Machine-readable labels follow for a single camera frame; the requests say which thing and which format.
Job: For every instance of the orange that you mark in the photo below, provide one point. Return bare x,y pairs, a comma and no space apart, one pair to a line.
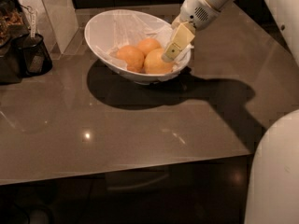
148,44
155,65
133,56

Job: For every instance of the white tag in cup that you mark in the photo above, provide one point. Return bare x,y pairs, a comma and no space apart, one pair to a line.
31,15

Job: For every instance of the white paper liner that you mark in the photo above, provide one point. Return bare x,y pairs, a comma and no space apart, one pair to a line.
124,28

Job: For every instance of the black mesh cup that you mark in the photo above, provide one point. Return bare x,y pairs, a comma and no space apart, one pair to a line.
35,59

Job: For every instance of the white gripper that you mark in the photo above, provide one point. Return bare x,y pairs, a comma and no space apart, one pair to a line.
195,12

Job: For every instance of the white oval bowl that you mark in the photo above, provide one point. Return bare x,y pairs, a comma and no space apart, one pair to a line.
102,31

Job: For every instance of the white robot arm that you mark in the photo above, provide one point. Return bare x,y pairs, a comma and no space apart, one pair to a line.
273,194

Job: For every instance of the dark container with snacks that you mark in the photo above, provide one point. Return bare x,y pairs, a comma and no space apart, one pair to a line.
11,26

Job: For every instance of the white panel board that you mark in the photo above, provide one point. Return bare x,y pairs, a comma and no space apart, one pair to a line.
56,21

